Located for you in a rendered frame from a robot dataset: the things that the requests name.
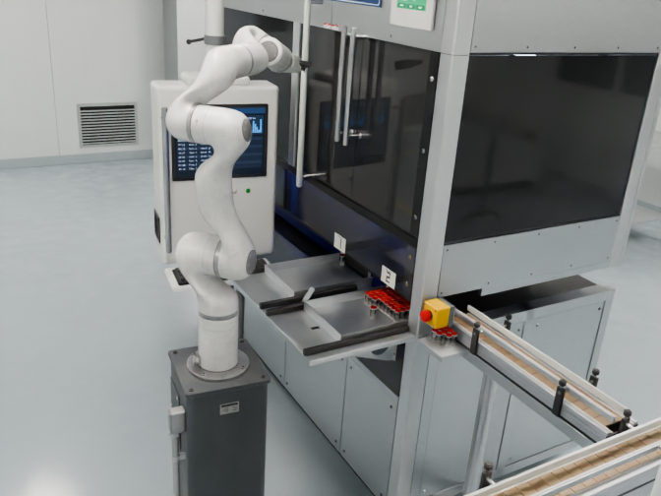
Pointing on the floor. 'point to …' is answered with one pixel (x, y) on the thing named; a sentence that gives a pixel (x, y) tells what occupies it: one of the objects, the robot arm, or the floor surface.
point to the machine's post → (432, 231)
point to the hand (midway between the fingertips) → (290, 66)
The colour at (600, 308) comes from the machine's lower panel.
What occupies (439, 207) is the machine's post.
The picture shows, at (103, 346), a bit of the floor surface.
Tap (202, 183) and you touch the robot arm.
